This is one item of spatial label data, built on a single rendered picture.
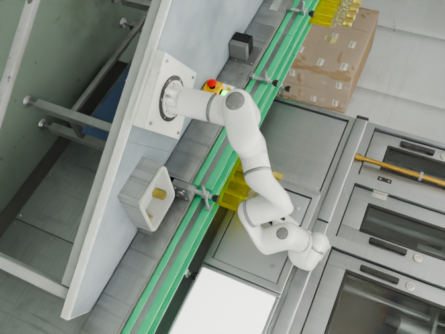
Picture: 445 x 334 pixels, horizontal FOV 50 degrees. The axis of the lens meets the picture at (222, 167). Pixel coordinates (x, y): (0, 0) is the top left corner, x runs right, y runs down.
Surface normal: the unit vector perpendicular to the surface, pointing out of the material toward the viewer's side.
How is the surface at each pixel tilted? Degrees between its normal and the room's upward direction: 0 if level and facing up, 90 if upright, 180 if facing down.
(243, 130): 91
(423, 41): 90
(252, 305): 90
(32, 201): 90
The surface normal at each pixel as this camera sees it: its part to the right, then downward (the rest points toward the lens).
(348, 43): -0.24, -0.57
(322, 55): -0.04, -0.51
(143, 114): -0.29, -0.07
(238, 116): -0.25, -0.27
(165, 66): 0.90, 0.25
